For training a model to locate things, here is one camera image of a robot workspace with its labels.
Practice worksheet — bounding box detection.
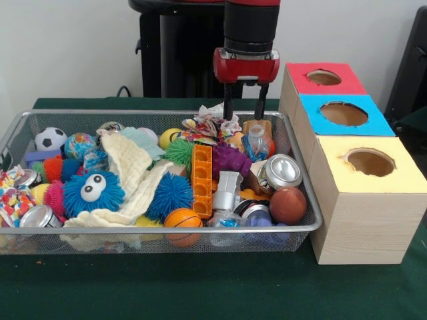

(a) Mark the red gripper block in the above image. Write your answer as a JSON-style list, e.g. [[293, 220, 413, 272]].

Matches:
[[212, 47, 281, 121]]

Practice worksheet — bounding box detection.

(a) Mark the cream muslin cloth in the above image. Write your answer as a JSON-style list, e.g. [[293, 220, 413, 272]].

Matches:
[[63, 133, 174, 229]]

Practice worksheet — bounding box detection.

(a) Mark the wooden box with three holes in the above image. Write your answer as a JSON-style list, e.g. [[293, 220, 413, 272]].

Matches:
[[278, 61, 427, 266]]

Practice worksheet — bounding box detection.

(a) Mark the clear mesh bin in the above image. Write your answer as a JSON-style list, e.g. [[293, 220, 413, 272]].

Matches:
[[0, 109, 323, 256]]

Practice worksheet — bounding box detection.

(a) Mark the purple spiky toy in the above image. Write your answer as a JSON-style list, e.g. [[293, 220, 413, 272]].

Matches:
[[211, 145, 253, 179]]

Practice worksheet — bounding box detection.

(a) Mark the silver drink can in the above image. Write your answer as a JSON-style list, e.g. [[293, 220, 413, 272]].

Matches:
[[256, 153, 304, 196]]

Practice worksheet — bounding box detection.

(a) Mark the orange plastic block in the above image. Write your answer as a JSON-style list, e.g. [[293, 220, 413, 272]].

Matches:
[[191, 143, 214, 219]]

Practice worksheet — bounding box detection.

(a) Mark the brown football toy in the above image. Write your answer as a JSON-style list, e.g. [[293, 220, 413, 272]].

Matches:
[[269, 186, 308, 225]]

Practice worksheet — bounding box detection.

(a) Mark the blue spiky ball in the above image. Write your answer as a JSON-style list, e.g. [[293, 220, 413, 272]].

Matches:
[[145, 172, 195, 223]]

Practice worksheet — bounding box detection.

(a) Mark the orange basketball toy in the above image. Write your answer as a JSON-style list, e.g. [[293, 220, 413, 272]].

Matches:
[[163, 208, 203, 248]]

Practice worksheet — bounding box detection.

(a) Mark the globe print ball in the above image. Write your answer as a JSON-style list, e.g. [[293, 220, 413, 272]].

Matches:
[[63, 132, 97, 159]]

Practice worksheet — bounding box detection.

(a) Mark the black chair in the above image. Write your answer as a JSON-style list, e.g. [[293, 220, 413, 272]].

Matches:
[[383, 5, 427, 117]]

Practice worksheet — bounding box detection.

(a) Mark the blue fuzzy ball with eyes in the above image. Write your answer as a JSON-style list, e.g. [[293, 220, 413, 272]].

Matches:
[[62, 169, 126, 219]]

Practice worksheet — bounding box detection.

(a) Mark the dark green tablecloth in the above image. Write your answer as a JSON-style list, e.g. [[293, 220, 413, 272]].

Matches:
[[0, 97, 427, 320]]

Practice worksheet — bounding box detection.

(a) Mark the black and white soccer ball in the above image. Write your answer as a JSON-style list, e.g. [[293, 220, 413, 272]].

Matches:
[[34, 127, 69, 151]]

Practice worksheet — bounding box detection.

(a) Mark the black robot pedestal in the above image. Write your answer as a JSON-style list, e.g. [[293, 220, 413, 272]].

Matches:
[[128, 0, 253, 99]]

